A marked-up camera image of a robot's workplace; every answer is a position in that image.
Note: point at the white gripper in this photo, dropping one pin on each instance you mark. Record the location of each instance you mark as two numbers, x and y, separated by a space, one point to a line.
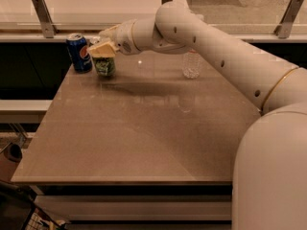
123 36

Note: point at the green soda can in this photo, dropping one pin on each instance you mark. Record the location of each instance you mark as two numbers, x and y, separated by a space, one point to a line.
105 66

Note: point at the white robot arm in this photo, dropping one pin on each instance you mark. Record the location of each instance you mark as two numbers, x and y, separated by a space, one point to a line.
269 181

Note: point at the blue pepsi can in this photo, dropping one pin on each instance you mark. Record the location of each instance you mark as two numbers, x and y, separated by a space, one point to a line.
77 48

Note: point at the clear plastic water bottle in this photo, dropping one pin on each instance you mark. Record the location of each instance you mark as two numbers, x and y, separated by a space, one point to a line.
191 68

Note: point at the brown cylinder bin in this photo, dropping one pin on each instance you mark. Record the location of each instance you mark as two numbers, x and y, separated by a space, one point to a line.
10 154

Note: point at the left metal railing bracket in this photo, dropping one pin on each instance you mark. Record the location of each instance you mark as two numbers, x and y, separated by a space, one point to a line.
44 17

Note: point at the right metal railing bracket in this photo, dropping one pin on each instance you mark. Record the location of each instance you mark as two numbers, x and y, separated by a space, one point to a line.
284 28

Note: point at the black wire basket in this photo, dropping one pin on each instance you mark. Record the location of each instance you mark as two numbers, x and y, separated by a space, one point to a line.
17 207

